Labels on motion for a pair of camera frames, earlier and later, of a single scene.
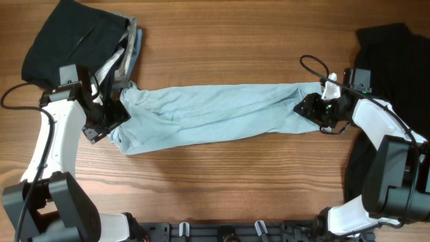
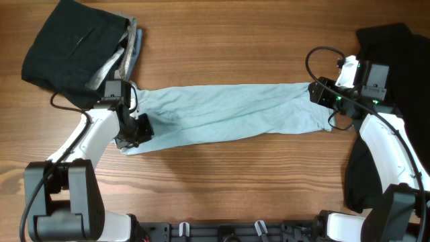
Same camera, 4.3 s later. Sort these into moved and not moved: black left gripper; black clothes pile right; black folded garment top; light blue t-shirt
Moved: black left gripper
Not moved: light blue t-shirt; black folded garment top; black clothes pile right
